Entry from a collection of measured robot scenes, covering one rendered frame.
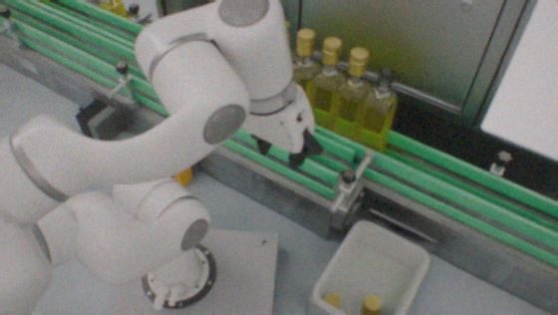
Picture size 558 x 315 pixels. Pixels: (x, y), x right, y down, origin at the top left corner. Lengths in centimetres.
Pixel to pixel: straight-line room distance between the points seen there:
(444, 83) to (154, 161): 74
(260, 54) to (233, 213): 73
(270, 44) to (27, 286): 32
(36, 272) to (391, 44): 80
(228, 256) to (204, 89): 65
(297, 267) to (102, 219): 52
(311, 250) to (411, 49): 49
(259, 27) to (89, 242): 38
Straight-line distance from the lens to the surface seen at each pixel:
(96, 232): 68
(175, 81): 44
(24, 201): 49
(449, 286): 112
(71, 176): 47
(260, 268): 100
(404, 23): 101
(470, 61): 100
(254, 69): 49
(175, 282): 96
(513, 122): 106
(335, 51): 93
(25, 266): 49
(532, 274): 108
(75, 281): 115
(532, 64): 97
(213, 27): 47
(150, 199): 74
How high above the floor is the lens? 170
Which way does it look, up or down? 49 degrees down
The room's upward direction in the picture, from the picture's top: straight up
